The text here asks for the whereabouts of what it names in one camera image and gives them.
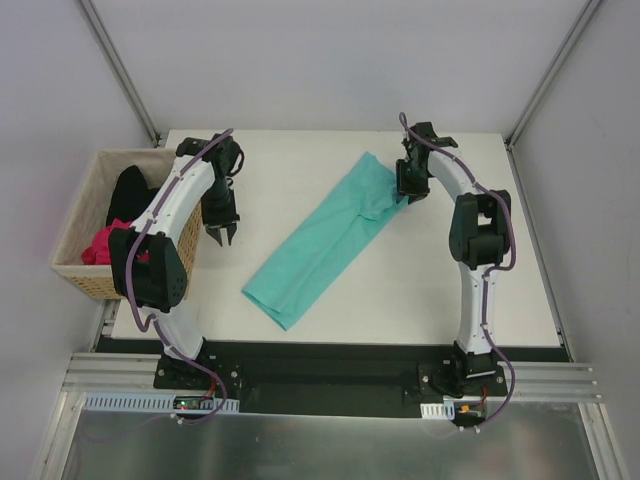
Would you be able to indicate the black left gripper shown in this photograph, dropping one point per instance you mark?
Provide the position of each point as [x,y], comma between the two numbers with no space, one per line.
[221,220]

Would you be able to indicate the left rear aluminium post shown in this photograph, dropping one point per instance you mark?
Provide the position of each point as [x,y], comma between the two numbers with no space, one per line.
[105,43]

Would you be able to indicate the left white cable duct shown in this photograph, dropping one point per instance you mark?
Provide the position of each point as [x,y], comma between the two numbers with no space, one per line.
[158,403]

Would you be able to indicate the aluminium front frame rail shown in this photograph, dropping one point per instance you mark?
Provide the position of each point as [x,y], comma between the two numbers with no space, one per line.
[536,374]

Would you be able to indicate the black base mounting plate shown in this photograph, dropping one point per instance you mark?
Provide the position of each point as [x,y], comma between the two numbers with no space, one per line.
[386,381]

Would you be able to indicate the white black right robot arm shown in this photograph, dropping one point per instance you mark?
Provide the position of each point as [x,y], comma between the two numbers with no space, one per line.
[481,242]

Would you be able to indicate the wicker laundry basket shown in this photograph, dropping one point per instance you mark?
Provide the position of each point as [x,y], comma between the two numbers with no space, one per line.
[89,214]

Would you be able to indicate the aluminium post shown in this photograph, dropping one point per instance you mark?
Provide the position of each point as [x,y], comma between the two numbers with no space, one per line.
[569,43]
[105,43]

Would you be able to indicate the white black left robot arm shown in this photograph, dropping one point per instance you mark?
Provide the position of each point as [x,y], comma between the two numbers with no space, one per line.
[146,267]

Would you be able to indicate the right rear aluminium post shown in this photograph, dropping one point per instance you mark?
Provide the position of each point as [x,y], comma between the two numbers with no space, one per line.
[569,43]

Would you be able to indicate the black t shirt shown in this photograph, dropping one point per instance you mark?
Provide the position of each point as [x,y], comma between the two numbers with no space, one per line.
[131,196]

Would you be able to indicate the teal t shirt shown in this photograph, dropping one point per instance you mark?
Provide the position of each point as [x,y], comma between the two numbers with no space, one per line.
[301,269]

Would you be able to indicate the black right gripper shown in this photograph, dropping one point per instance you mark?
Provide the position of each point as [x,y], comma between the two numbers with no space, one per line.
[409,185]

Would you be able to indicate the right white cable duct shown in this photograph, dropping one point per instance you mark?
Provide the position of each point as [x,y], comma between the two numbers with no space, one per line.
[450,410]

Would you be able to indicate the white cable duct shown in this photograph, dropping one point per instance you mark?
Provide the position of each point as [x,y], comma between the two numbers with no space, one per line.
[450,410]
[158,403]

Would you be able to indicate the pink t shirt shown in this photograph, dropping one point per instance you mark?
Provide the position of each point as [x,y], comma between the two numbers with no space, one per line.
[98,252]

